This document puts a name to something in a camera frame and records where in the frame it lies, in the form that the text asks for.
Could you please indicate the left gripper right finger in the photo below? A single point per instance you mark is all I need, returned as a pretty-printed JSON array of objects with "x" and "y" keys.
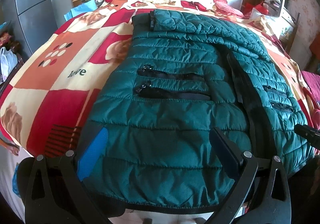
[{"x": 260, "y": 193}]

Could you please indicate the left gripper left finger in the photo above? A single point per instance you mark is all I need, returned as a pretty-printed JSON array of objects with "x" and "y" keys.
[{"x": 52, "y": 190}]

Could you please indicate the dark green puffer jacket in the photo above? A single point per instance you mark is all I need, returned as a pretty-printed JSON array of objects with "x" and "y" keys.
[{"x": 184, "y": 75}]

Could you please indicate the red orange patterned blanket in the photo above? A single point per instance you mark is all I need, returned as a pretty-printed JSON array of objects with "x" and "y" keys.
[{"x": 45, "y": 107}]

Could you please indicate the white plastic bag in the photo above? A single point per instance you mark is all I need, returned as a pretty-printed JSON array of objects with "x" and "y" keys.
[{"x": 8, "y": 62}]

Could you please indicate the red pink ruffled cushion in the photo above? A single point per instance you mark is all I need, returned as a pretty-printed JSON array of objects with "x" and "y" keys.
[{"x": 222, "y": 7}]

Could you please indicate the grey wardrobe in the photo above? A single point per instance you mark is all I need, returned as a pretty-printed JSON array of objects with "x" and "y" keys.
[{"x": 32, "y": 22}]

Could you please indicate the light blue bag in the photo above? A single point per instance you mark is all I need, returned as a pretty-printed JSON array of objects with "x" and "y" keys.
[{"x": 82, "y": 8}]

